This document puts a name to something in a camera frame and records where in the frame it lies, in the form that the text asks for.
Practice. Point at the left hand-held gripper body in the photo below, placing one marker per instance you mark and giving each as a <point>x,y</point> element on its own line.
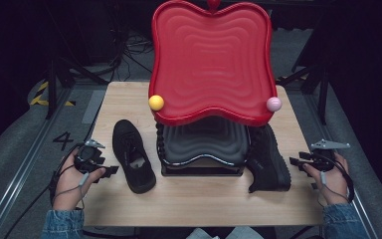
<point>88,157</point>

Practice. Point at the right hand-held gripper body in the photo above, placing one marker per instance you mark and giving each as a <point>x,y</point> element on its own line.
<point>323,159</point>

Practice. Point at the black lace-up shoe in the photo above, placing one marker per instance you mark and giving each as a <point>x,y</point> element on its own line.
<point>272,166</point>
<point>126,139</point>

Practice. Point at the red and black shoe rack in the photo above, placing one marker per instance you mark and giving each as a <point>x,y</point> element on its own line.
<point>212,66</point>

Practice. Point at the person's right hand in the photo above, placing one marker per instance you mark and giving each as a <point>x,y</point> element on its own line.
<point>336,186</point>

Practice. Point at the person's left hand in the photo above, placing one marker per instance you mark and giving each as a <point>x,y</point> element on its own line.
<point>68,186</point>

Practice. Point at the grey floor tape patch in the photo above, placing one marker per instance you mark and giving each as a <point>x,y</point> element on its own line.
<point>93,106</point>

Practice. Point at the pink ball knob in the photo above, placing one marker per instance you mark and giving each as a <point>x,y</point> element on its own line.
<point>274,104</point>

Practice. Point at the black tripod stand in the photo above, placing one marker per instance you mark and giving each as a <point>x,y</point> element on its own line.
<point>51,89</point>
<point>323,96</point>

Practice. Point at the yellow and black floor tape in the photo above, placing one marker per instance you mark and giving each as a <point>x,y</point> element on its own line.
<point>38,99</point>

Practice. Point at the yellow ball knob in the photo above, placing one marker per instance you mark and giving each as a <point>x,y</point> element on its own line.
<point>156,102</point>

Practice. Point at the metal floor rail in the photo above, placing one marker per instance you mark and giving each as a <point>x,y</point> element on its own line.
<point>361,212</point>
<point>16,179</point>

